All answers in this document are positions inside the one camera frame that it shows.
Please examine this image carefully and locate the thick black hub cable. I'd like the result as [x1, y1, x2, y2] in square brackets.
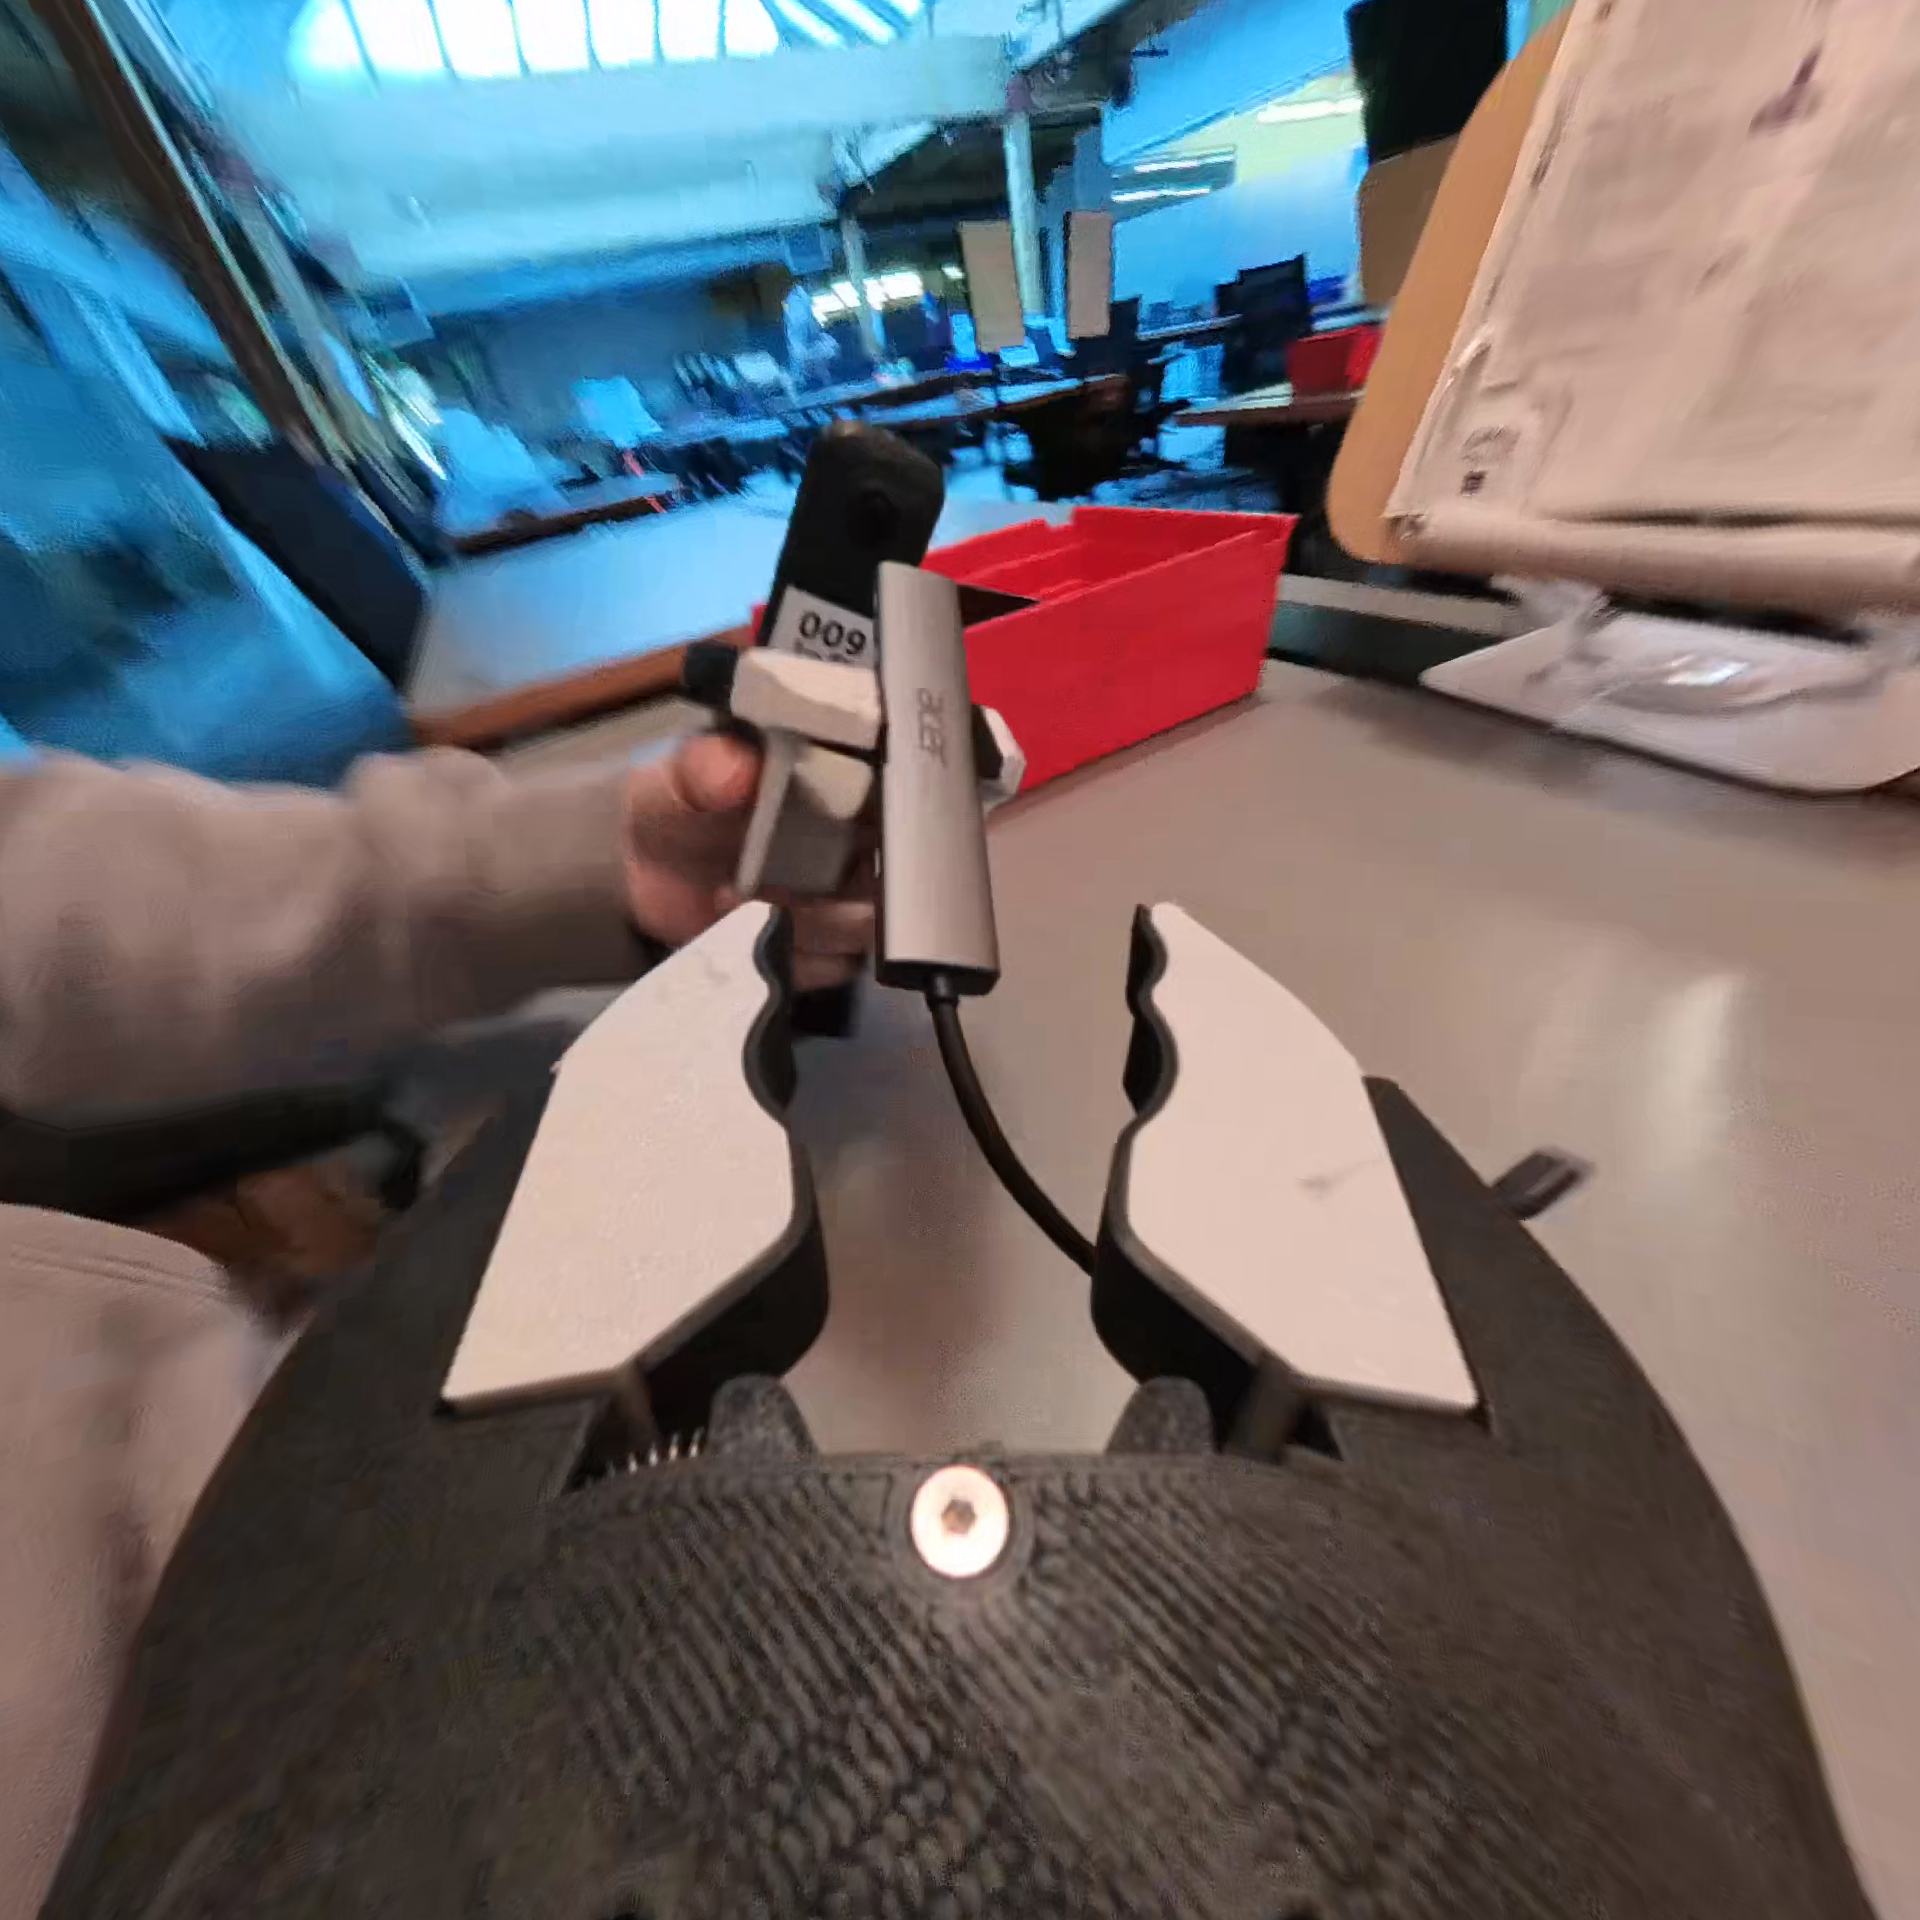
[920, 983, 1588, 1280]

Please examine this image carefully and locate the tan panel board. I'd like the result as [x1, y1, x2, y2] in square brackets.
[960, 221, 1029, 355]
[1063, 210, 1119, 345]

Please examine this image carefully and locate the document stand with tan board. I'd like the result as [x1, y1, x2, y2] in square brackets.
[1327, 0, 1920, 797]

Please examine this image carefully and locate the black chair armrest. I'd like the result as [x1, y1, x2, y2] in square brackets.
[0, 1050, 453, 1221]

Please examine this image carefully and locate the person's left forearm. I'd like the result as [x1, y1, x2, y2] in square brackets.
[0, 751, 662, 1113]

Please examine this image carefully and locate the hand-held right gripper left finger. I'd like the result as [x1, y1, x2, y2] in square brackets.
[438, 901, 831, 1420]

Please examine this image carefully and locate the white table with wooden edge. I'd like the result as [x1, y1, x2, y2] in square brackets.
[405, 496, 1073, 753]

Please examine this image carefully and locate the grey usb hub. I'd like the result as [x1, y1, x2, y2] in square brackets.
[873, 562, 1004, 995]

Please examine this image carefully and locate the black office chair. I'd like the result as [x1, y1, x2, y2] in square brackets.
[1223, 257, 1314, 394]

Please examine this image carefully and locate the red plastic bin with divider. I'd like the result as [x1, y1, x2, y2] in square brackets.
[749, 506, 1298, 793]

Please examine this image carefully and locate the wooden office desk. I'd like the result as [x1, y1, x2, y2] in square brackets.
[1177, 381, 1366, 466]

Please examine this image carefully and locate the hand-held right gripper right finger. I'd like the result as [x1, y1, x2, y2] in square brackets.
[1090, 901, 1482, 1457]

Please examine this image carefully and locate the person's left hand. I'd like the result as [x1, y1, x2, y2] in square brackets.
[621, 730, 880, 995]

